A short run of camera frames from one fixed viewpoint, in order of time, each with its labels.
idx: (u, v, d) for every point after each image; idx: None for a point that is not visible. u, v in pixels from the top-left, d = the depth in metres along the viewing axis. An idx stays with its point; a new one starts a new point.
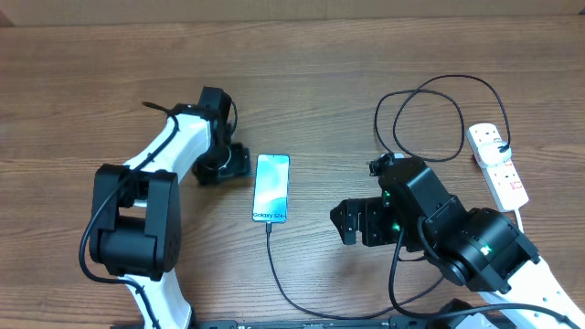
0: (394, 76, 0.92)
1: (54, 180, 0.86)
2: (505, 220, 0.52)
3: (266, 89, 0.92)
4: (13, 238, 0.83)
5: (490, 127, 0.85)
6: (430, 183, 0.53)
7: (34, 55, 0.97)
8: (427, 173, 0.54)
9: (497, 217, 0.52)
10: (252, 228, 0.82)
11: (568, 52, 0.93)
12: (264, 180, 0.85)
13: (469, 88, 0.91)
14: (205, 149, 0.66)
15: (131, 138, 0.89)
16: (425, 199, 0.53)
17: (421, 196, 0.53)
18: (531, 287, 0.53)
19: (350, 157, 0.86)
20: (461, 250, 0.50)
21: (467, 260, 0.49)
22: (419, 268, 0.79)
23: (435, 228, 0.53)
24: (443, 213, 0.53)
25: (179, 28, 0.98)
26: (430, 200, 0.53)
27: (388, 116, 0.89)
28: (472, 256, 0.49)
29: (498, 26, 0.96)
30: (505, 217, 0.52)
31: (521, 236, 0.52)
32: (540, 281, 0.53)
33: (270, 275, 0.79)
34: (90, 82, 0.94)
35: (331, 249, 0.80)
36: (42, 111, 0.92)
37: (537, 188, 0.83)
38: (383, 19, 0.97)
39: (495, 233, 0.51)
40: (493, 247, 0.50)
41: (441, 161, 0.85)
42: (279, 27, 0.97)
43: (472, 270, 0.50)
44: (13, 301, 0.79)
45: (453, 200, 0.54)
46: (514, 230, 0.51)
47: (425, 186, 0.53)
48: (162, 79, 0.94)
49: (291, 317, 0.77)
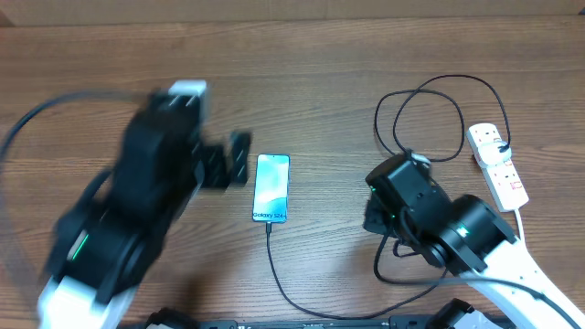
0: (394, 76, 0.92)
1: (55, 180, 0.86)
2: (483, 204, 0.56)
3: (266, 89, 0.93)
4: (13, 238, 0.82)
5: (490, 127, 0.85)
6: (410, 174, 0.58)
7: (35, 55, 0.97)
8: (408, 165, 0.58)
9: (474, 201, 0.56)
10: (252, 228, 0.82)
11: (567, 53, 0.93)
12: (264, 180, 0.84)
13: (469, 88, 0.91)
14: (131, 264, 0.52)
15: None
16: (405, 190, 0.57)
17: (401, 187, 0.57)
18: (508, 265, 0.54)
19: (350, 157, 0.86)
20: (439, 234, 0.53)
21: (447, 244, 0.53)
22: (419, 267, 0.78)
23: (417, 217, 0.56)
24: (424, 203, 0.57)
25: (179, 28, 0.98)
26: (409, 190, 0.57)
27: (388, 116, 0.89)
28: (452, 238, 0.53)
29: (498, 26, 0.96)
30: (483, 201, 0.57)
31: (497, 217, 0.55)
32: (517, 260, 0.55)
33: (270, 274, 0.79)
34: (90, 82, 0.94)
35: (331, 249, 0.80)
36: (43, 111, 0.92)
37: (537, 188, 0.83)
38: (383, 19, 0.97)
39: (474, 217, 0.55)
40: (470, 228, 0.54)
41: (441, 161, 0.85)
42: (280, 27, 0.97)
43: (451, 252, 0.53)
44: (12, 302, 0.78)
45: (431, 190, 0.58)
46: (490, 213, 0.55)
47: (405, 176, 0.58)
48: (163, 79, 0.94)
49: (291, 317, 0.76)
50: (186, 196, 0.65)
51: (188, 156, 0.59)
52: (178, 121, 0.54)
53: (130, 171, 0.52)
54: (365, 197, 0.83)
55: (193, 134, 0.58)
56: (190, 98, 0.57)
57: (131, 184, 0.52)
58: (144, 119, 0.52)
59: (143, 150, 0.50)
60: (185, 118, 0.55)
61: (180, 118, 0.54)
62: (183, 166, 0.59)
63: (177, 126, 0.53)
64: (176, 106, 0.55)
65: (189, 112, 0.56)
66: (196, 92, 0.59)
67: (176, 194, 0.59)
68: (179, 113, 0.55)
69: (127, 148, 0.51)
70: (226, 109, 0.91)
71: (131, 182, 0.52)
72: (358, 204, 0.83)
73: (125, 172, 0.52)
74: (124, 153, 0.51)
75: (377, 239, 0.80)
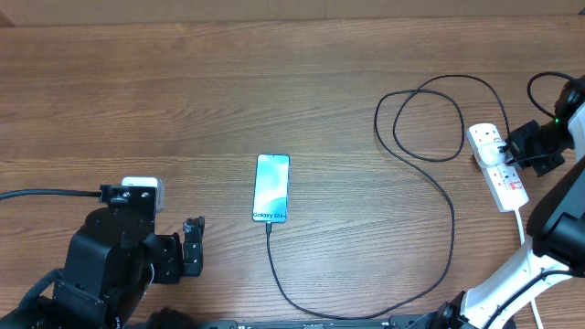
0: (394, 76, 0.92)
1: (54, 180, 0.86)
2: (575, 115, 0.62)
3: (266, 89, 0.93)
4: (13, 238, 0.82)
5: (490, 127, 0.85)
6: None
7: (34, 55, 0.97)
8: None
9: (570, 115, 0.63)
10: (252, 228, 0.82)
11: (568, 52, 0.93)
12: (264, 180, 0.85)
13: (469, 89, 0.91)
14: (132, 302, 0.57)
15: (131, 139, 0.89)
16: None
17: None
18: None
19: (351, 157, 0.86)
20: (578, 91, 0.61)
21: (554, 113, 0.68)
22: (420, 267, 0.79)
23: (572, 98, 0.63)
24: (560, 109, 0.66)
25: (178, 28, 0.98)
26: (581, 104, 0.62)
27: (388, 116, 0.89)
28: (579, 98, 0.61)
29: (498, 26, 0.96)
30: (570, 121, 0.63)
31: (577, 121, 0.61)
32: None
33: (270, 274, 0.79)
34: (90, 82, 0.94)
35: (331, 249, 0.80)
36: (42, 111, 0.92)
37: (537, 189, 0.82)
38: (383, 19, 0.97)
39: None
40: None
41: (441, 161, 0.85)
42: (280, 27, 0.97)
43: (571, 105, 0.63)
44: (13, 302, 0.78)
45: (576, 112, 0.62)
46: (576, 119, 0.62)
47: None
48: (163, 79, 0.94)
49: (291, 317, 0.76)
50: (137, 301, 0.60)
51: (143, 257, 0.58)
52: (132, 219, 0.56)
53: (80, 266, 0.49)
54: (365, 197, 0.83)
55: (151, 237, 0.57)
56: (144, 190, 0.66)
57: (79, 286, 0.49)
58: (94, 228, 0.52)
59: (96, 253, 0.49)
60: (139, 218, 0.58)
61: (136, 218, 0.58)
62: (137, 267, 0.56)
63: (135, 230, 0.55)
64: (126, 201, 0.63)
65: (143, 205, 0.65)
66: (149, 191, 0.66)
67: (130, 302, 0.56)
68: (135, 213, 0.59)
69: (75, 248, 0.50)
70: (226, 109, 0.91)
71: (84, 278, 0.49)
72: (358, 203, 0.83)
73: (72, 279, 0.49)
74: (71, 257, 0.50)
75: (377, 239, 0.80)
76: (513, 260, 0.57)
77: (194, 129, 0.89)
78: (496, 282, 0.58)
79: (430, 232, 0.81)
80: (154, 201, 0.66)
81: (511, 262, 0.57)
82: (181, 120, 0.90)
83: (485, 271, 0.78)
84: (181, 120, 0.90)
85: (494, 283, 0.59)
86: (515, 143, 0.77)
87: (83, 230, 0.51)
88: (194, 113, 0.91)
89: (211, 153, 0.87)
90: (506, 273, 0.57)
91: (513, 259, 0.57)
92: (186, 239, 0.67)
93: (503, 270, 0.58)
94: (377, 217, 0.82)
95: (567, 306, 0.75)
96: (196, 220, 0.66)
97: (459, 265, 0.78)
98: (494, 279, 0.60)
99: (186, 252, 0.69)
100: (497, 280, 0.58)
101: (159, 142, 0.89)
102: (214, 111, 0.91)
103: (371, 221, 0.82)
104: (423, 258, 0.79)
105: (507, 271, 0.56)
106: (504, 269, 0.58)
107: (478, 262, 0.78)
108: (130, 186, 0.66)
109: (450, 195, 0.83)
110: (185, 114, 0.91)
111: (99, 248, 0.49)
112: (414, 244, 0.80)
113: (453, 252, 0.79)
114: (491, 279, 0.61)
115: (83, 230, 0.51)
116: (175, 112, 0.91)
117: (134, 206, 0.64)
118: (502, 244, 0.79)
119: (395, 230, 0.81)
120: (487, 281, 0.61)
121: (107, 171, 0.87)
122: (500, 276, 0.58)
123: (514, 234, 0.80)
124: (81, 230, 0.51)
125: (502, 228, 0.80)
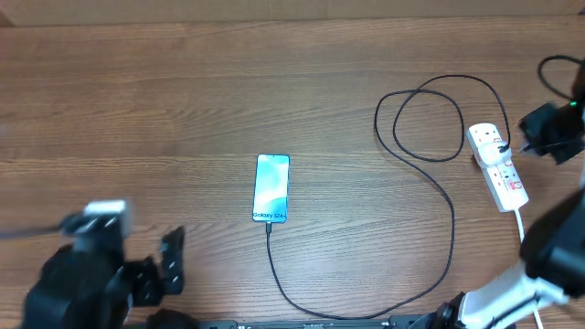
0: (394, 76, 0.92)
1: (54, 180, 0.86)
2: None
3: (267, 88, 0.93)
4: None
5: (490, 127, 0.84)
6: None
7: (34, 56, 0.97)
8: None
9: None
10: (252, 228, 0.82)
11: (568, 52, 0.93)
12: (264, 180, 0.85)
13: (469, 89, 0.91)
14: None
15: (131, 138, 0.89)
16: None
17: None
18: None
19: (350, 157, 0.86)
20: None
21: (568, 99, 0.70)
22: (420, 267, 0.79)
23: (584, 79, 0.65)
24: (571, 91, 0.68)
25: (178, 28, 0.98)
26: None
27: (388, 116, 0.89)
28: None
29: (498, 26, 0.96)
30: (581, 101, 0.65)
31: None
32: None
33: (270, 274, 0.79)
34: (90, 82, 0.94)
35: (331, 249, 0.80)
36: (42, 111, 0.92)
37: (537, 189, 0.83)
38: (383, 19, 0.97)
39: None
40: None
41: (441, 161, 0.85)
42: (279, 27, 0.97)
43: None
44: (13, 302, 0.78)
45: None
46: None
47: None
48: (163, 79, 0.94)
49: (291, 317, 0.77)
50: None
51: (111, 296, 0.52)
52: (94, 261, 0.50)
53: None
54: (365, 197, 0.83)
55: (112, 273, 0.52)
56: (111, 217, 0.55)
57: None
58: (48, 282, 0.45)
59: (53, 313, 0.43)
60: (101, 257, 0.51)
61: (98, 262, 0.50)
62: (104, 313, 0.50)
63: (99, 274, 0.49)
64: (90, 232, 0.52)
65: (111, 232, 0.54)
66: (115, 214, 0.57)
67: None
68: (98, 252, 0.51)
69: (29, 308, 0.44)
70: (226, 109, 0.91)
71: None
72: (358, 203, 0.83)
73: None
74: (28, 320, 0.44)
75: (377, 239, 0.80)
76: (508, 275, 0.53)
77: (195, 129, 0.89)
78: (493, 293, 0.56)
79: (430, 232, 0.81)
80: (120, 227, 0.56)
81: (507, 276, 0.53)
82: (181, 120, 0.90)
83: (485, 270, 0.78)
84: (181, 120, 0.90)
85: (491, 293, 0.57)
86: (530, 132, 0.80)
87: (34, 288, 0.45)
88: (194, 113, 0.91)
89: (211, 153, 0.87)
90: (503, 287, 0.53)
91: (511, 273, 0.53)
92: (164, 259, 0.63)
93: (499, 281, 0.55)
94: (377, 217, 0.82)
95: (567, 306, 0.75)
96: (171, 239, 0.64)
97: (458, 265, 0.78)
98: (492, 288, 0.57)
99: (164, 271, 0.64)
100: (494, 292, 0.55)
101: (159, 142, 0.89)
102: (214, 111, 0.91)
103: (371, 221, 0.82)
104: (423, 258, 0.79)
105: (504, 286, 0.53)
106: (501, 282, 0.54)
107: (479, 262, 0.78)
108: (94, 215, 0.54)
109: (450, 195, 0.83)
110: (186, 114, 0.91)
111: (58, 303, 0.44)
112: (414, 244, 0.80)
113: (453, 252, 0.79)
114: (490, 288, 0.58)
115: (35, 288, 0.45)
116: (175, 112, 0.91)
117: (101, 238, 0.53)
118: (502, 244, 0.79)
119: (395, 230, 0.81)
120: (486, 288, 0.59)
121: (107, 171, 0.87)
122: (496, 288, 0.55)
123: (514, 234, 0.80)
124: (33, 288, 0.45)
125: (502, 228, 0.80)
